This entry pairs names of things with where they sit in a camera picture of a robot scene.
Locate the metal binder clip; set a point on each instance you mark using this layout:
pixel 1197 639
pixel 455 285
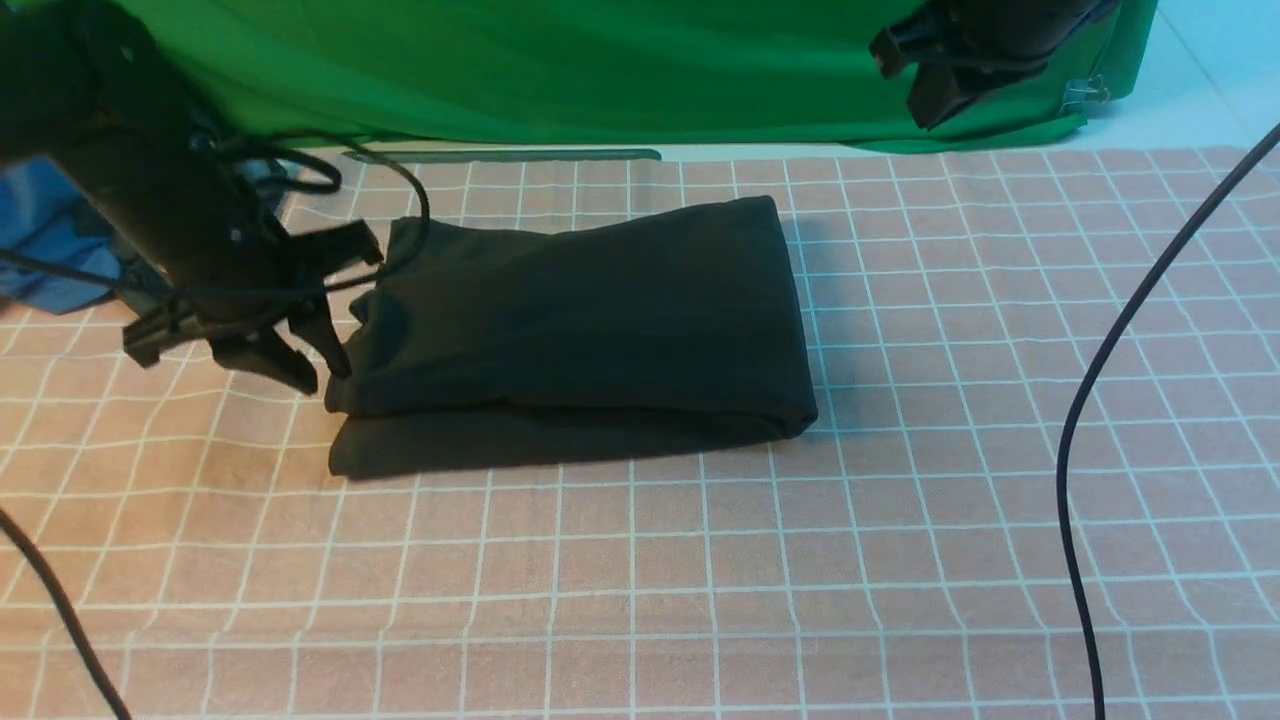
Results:
pixel 1085 95

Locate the dark gray long-sleeved shirt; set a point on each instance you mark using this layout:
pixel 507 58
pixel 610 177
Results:
pixel 678 333

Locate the green backdrop cloth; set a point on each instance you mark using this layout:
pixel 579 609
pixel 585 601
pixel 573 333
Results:
pixel 616 72

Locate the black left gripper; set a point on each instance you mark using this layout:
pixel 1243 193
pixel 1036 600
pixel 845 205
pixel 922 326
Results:
pixel 234 306

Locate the pink grid tablecloth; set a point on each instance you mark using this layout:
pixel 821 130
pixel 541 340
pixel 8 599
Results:
pixel 900 561

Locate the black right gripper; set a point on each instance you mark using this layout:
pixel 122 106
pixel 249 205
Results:
pixel 963 51

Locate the blue crumpled garment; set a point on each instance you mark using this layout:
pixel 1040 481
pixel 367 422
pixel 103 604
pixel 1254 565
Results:
pixel 40 209

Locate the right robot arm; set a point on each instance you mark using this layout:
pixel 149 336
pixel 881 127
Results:
pixel 964 51

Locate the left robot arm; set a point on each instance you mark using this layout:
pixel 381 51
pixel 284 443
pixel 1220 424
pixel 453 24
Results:
pixel 85 86

